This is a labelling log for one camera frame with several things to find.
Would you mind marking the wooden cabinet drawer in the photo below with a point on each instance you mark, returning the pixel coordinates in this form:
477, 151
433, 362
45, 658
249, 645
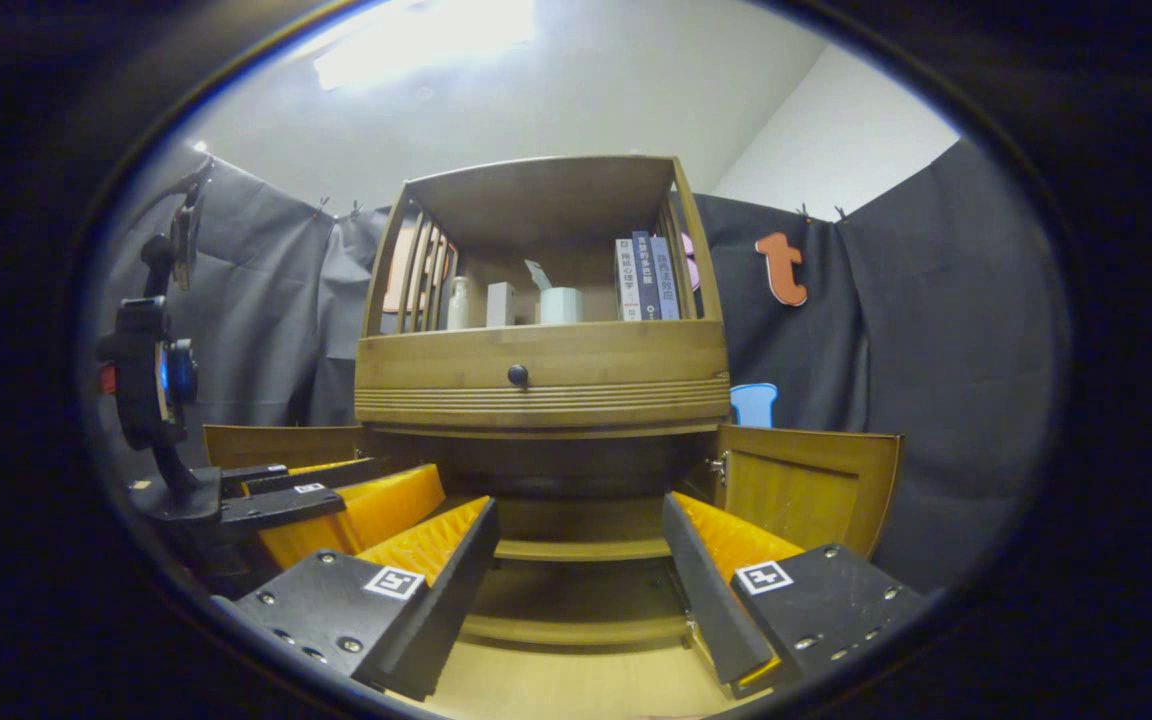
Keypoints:
616, 365

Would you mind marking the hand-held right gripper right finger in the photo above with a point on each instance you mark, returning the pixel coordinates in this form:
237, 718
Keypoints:
701, 600

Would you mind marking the wooden cabinet inner shelf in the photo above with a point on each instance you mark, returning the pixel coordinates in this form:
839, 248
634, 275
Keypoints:
576, 548

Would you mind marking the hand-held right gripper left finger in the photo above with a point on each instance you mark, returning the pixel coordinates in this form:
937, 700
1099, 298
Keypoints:
456, 610

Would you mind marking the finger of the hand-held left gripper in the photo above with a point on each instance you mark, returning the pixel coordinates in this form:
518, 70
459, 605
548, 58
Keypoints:
286, 505
316, 473

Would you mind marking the light blue book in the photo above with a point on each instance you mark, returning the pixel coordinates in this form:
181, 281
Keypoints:
666, 280

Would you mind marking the pale green cup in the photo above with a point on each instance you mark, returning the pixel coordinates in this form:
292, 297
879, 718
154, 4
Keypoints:
561, 305

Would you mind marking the black backdrop cloth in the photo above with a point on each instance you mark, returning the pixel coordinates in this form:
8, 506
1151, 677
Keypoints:
936, 400

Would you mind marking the wooden double-door shoe cabinet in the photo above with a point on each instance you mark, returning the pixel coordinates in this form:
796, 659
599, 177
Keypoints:
556, 200

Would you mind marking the pale stick in cup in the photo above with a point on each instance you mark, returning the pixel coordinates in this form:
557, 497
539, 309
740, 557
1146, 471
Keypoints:
538, 275

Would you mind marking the white bottle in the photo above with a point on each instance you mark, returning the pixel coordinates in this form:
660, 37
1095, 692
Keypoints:
457, 303

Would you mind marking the wooden shoe cabinet door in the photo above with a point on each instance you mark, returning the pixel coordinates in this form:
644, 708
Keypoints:
806, 490
276, 447

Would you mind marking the metal door hinge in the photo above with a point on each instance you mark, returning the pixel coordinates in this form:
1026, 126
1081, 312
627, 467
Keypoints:
719, 465

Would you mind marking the small grey box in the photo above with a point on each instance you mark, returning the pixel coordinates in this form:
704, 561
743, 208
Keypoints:
500, 305

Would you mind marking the black drawer knob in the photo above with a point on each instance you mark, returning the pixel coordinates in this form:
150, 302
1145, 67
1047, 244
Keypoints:
518, 375

